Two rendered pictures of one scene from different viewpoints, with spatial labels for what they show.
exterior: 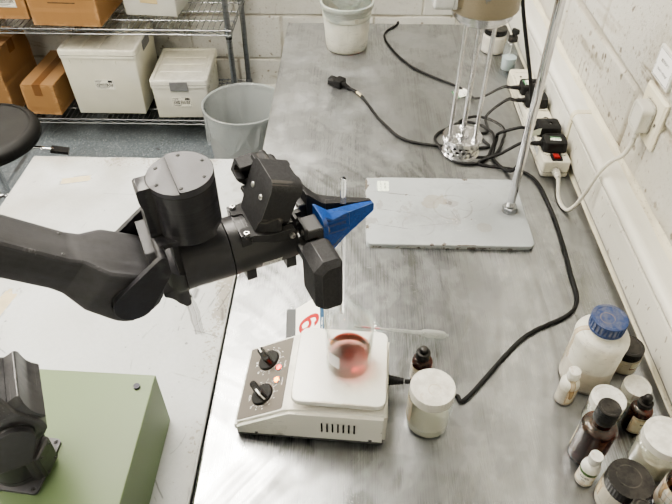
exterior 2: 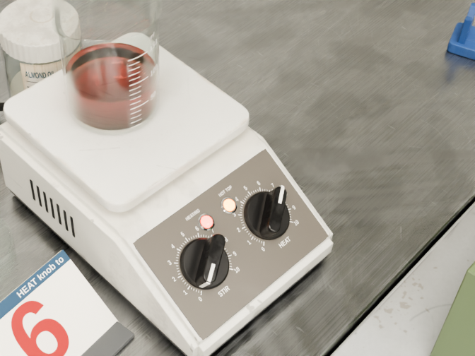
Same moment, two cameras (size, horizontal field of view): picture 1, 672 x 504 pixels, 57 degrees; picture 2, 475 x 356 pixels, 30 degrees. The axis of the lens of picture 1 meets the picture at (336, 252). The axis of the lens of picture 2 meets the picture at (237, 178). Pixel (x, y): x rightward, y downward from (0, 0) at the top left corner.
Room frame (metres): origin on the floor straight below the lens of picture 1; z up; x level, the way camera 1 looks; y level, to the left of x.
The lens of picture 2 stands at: (0.78, 0.29, 1.39)
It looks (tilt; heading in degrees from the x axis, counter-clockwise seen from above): 48 degrees down; 216
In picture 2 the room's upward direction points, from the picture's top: 5 degrees clockwise
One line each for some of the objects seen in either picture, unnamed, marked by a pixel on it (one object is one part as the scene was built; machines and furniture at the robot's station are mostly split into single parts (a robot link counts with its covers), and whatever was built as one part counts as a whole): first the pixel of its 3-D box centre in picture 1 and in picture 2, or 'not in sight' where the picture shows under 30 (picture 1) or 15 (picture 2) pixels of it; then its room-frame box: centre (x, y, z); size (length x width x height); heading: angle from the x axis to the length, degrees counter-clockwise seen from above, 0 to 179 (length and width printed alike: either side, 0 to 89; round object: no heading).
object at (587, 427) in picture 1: (596, 431); not in sight; (0.41, -0.33, 0.95); 0.04 x 0.04 x 0.11
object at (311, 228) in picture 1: (297, 216); not in sight; (0.48, 0.04, 1.25); 0.09 x 0.02 x 0.04; 24
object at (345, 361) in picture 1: (349, 342); (107, 61); (0.50, -0.02, 1.03); 0.07 x 0.06 x 0.08; 0
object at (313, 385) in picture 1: (341, 366); (127, 114); (0.49, -0.01, 0.98); 0.12 x 0.12 x 0.01; 85
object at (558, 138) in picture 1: (548, 142); not in sight; (1.07, -0.43, 0.95); 0.07 x 0.04 x 0.02; 88
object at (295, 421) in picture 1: (322, 384); (154, 180); (0.49, 0.02, 0.94); 0.22 x 0.13 x 0.08; 85
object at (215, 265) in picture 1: (192, 257); not in sight; (0.43, 0.14, 1.24); 0.07 x 0.06 x 0.09; 114
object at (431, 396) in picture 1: (429, 404); (44, 61); (0.46, -0.12, 0.94); 0.06 x 0.06 x 0.08
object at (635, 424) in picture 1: (640, 411); not in sight; (0.45, -0.40, 0.94); 0.03 x 0.03 x 0.07
